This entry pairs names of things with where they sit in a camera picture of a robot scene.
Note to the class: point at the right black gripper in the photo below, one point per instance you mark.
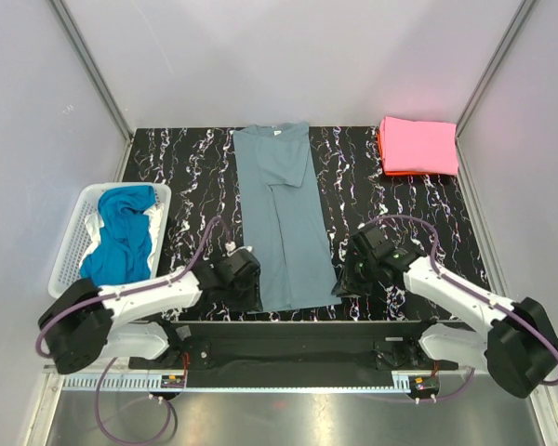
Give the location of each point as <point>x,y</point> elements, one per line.
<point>345,282</point>

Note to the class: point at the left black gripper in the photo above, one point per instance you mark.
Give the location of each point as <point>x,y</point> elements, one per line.
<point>249,295</point>

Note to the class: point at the grey-blue t shirt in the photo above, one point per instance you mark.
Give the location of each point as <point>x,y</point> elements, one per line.
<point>282,216</point>

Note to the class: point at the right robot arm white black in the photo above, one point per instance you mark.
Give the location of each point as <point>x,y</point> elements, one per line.
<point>514,342</point>

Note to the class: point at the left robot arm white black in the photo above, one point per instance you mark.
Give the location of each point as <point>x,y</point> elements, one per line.
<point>89,323</point>

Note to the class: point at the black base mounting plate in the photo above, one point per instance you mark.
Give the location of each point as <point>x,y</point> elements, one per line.
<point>321,348</point>

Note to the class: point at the orange folded t shirt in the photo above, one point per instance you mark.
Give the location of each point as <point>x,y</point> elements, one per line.
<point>394,163</point>

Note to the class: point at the bright blue t shirt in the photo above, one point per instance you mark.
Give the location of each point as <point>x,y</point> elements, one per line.
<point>125,242</point>

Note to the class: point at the pink folded t shirt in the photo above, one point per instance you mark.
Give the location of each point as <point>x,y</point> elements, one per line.
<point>432,145</point>

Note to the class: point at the white cloth in basket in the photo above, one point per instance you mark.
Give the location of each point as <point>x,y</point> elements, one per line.
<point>94,223</point>

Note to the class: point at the white plastic laundry basket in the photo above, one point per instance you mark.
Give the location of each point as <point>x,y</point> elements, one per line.
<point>76,239</point>

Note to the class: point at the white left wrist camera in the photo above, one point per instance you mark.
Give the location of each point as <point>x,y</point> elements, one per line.
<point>232,248</point>

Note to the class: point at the white slotted cable duct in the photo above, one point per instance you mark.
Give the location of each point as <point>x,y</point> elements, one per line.
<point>240,383</point>

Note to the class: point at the left aluminium frame post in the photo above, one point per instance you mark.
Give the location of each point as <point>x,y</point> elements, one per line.
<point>82,51</point>

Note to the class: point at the aluminium frame post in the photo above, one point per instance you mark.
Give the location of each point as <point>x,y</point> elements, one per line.
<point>504,46</point>
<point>82,51</point>

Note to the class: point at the right aluminium frame post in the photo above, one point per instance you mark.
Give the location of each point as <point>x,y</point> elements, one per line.
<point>504,46</point>

